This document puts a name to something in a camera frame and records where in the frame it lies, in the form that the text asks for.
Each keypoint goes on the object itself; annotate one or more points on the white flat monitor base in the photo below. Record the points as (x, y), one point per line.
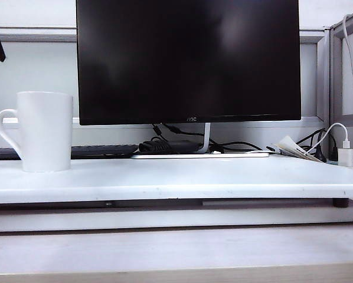
(238, 155)

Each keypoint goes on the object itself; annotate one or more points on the black riser foot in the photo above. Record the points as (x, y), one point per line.
(341, 203)

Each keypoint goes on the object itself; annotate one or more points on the black power brick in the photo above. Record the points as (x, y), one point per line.
(170, 146)

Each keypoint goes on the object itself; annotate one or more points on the black keyboard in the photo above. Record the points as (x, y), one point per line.
(102, 150)

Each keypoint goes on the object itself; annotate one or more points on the white ceramic mug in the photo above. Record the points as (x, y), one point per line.
(45, 132)

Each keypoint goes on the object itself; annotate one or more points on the folded paper booklet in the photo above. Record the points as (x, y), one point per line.
(294, 148)

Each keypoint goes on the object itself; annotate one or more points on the silver monitor stand neck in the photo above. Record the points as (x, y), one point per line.
(207, 138)

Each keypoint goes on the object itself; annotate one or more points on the grey cubicle partition frame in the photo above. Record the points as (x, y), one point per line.
(333, 88)

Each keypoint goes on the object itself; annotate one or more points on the grey wall rail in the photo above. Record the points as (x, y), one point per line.
(37, 34)

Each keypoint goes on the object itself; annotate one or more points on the white riser board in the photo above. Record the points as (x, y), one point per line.
(176, 179)

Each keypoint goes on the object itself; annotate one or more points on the white usb charger block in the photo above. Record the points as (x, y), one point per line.
(347, 156)

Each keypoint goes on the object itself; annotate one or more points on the black computer monitor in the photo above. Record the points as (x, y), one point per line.
(188, 59)

